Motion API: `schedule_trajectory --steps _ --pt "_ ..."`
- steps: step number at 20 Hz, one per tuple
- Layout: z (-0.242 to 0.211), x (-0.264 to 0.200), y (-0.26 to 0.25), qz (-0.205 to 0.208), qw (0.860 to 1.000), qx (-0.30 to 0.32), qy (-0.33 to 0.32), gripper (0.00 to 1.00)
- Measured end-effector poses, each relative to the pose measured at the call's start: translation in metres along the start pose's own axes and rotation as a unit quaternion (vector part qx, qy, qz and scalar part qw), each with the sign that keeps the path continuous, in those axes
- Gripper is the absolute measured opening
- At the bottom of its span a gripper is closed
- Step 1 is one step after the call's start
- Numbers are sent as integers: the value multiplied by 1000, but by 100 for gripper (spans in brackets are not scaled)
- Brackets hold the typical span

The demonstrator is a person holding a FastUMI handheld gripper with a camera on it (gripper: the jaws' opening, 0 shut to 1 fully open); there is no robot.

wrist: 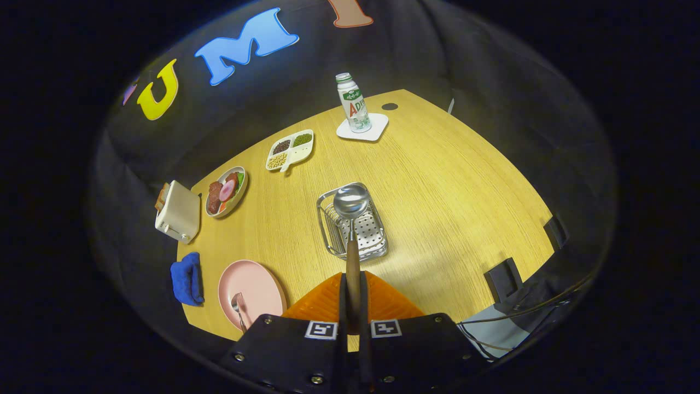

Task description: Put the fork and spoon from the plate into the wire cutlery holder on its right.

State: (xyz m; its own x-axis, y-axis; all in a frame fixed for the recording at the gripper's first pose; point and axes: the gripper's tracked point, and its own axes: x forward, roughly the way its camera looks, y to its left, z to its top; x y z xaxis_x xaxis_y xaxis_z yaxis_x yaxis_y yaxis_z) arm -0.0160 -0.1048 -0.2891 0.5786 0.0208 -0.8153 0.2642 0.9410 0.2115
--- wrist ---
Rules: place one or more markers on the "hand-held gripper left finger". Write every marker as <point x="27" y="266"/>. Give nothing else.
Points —
<point x="295" y="350"/>

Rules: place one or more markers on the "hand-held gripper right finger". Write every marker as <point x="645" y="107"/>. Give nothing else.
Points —
<point x="415" y="350"/>

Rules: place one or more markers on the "metal fork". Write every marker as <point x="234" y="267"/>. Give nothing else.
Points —
<point x="238" y="309"/>

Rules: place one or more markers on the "pink plate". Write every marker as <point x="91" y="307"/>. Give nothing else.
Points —
<point x="260" y="290"/>

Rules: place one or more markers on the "black table clamp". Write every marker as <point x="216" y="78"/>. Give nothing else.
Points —
<point x="503" y="280"/>
<point x="555" y="232"/>

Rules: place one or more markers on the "blue cloth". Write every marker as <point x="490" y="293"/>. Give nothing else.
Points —
<point x="186" y="279"/>

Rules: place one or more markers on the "plate of food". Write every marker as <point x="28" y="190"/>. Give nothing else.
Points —
<point x="225" y="191"/>

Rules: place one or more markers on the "cream toaster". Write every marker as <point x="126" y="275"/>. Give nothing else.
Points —
<point x="179" y="214"/>

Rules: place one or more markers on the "white divided bean dish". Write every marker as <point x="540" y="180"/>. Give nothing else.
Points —
<point x="298" y="150"/>

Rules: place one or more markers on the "toast slices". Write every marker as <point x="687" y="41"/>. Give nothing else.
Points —
<point x="162" y="197"/>

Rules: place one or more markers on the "white square coaster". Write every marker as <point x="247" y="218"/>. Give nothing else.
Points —
<point x="377" y="127"/>

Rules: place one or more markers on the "black table grommet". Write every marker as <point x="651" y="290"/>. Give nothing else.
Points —
<point x="389" y="106"/>

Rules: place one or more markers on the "white drink bottle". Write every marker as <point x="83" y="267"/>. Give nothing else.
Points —
<point x="354" y="106"/>

